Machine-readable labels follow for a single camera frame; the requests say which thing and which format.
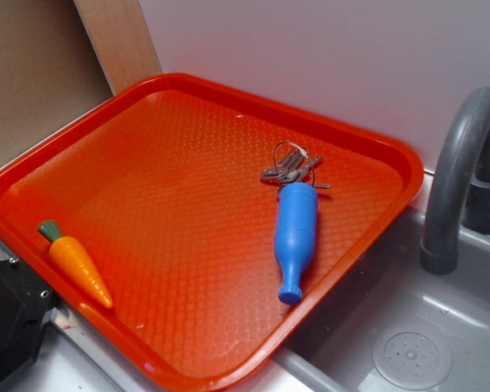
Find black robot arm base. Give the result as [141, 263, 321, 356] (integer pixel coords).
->
[0, 258, 56, 390]

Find blue plastic toy bottle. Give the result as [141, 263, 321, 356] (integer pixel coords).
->
[274, 182, 318, 305]

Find orange plastic tray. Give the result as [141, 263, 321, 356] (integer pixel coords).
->
[0, 74, 423, 391]

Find orange toy carrot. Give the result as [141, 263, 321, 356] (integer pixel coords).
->
[37, 220, 114, 310]

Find grey plastic toy sink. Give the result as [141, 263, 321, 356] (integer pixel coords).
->
[275, 209, 490, 391]

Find wooden board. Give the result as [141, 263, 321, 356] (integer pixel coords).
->
[74, 0, 162, 94]

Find grey toy faucet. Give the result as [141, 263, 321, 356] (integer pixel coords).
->
[420, 87, 490, 275]

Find brown cardboard panel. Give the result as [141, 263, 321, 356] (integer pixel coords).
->
[0, 1, 112, 168]

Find silver keys on ring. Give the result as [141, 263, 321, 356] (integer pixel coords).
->
[260, 140, 331, 189]

